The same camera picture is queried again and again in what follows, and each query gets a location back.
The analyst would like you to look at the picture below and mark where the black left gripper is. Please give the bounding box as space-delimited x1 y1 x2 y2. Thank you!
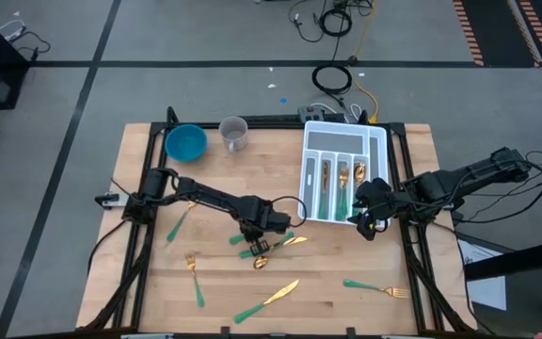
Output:
235 196 295 258

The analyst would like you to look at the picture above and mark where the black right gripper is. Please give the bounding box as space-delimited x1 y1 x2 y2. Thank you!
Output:
354 178 393 242

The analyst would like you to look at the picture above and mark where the gold spoon green handle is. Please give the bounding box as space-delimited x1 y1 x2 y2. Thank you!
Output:
166 201 198 245
252 231 295 271
351 161 368 218

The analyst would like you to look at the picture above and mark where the white cutlery organizer tray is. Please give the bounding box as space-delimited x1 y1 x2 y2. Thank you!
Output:
296 120 391 227

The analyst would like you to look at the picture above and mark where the grey patterned mug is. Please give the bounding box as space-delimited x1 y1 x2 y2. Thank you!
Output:
217 115 249 153

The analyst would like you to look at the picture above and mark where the grey power strip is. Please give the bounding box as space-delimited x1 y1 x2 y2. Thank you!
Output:
296 105 326 121

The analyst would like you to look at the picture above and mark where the blue bowl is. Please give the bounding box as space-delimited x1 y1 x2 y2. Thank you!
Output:
164 123 209 163

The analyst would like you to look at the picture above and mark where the white paper sheet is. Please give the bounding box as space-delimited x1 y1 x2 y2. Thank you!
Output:
456 237 507 311

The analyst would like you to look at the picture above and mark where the black side table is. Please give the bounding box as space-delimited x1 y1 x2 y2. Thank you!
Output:
463 234 542 339

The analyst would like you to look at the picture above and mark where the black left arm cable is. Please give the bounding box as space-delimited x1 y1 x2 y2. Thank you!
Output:
270 195 308 231

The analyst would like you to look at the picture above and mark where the black aluminium table frame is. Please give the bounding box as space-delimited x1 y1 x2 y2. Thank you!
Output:
80 105 479 336

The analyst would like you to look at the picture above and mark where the black floor cable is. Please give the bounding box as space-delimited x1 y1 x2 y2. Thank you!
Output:
86 218 131 277
14 27 51 62

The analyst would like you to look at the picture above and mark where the coiled black cable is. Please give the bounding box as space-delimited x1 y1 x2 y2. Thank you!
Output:
317 8 352 38
310 62 353 94

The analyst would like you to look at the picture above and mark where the thin black cable white plug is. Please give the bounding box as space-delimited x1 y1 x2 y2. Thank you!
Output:
286 0 325 43

